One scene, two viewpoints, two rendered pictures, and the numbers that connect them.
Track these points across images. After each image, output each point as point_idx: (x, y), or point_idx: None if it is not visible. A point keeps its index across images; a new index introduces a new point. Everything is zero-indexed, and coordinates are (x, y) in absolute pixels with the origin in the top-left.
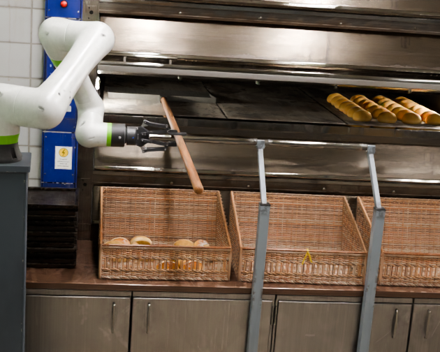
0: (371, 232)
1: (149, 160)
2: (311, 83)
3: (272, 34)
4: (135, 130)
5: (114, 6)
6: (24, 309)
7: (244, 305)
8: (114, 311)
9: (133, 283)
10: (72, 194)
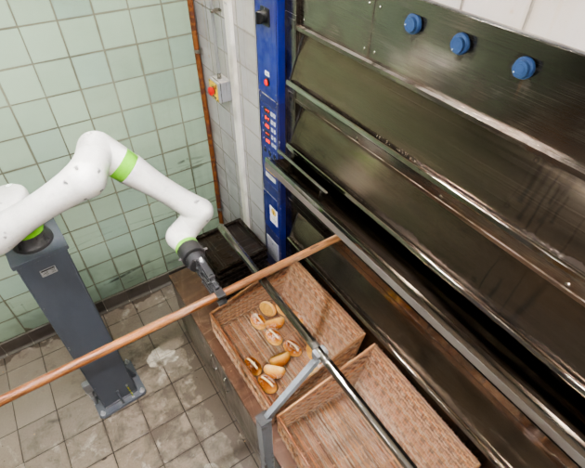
0: None
1: (322, 263)
2: None
3: (455, 227)
4: (191, 261)
5: (305, 101)
6: (104, 330)
7: None
8: (211, 360)
9: (217, 357)
10: (253, 252)
